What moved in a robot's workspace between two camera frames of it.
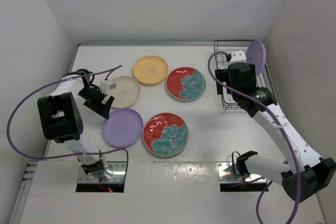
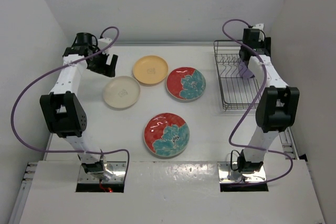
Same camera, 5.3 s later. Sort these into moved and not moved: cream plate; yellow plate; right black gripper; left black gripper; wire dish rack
Moved: left black gripper; right black gripper
Not moved: wire dish rack; cream plate; yellow plate
